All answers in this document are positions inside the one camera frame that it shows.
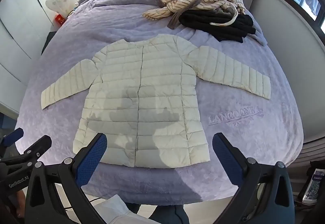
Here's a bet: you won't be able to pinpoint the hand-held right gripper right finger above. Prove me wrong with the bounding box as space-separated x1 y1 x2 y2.
212 133 297 224

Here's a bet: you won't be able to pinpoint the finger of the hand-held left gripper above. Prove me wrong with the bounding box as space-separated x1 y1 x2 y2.
0 128 24 150
0 135 52 167

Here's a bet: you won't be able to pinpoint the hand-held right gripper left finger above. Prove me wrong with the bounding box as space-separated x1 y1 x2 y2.
24 133 108 224

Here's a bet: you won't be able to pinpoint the white puffer jacket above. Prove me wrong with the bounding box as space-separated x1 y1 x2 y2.
41 34 272 169

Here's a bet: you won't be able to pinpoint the lavender plush blanket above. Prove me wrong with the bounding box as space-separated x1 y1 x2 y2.
15 0 304 207

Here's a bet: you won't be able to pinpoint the person's white jacket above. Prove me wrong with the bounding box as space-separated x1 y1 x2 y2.
93 194 153 224

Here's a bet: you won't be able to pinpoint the person's dark trousers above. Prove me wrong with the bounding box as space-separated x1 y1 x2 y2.
124 202 190 224

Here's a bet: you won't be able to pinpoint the printed book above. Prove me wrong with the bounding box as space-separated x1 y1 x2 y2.
302 168 325 206

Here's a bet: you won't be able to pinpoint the white wardrobe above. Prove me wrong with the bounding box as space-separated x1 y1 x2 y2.
0 0 56 87

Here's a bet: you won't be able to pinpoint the small red box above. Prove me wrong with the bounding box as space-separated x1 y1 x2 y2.
54 14 67 27

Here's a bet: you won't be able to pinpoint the black folded garment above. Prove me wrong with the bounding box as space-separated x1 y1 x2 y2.
179 9 256 43

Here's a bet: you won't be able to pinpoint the cream striped robe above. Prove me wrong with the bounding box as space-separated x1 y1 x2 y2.
142 0 246 29

